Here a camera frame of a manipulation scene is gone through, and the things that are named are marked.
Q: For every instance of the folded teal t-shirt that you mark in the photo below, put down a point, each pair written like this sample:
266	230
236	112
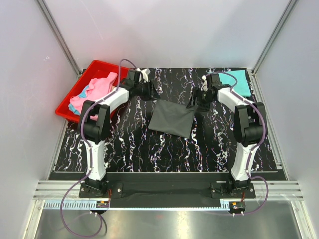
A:
242	86

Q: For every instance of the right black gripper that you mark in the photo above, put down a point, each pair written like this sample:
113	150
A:
202	107

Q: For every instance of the dark grey t-shirt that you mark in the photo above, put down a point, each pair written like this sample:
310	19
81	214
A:
172	118

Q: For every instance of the right aluminium frame post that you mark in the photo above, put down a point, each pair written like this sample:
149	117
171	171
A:
275	33

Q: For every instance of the pink t-shirt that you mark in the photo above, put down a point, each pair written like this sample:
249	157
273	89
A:
100	87

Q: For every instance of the red plastic bin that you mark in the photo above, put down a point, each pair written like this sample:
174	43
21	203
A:
100	77

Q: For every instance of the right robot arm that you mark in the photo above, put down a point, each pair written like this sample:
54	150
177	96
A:
249	126

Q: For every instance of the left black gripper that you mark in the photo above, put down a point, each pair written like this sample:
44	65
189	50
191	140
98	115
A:
151	92

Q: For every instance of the aluminium cross rail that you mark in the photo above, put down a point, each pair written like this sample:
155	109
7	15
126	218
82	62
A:
170	209

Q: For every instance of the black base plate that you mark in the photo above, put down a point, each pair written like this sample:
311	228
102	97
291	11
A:
168	190

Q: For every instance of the left aluminium frame post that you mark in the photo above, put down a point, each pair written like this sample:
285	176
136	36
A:
58	35

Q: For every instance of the aluminium frame post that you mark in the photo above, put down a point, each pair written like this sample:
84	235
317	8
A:
58	35
275	33

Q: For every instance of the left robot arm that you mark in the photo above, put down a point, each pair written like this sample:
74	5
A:
94	126

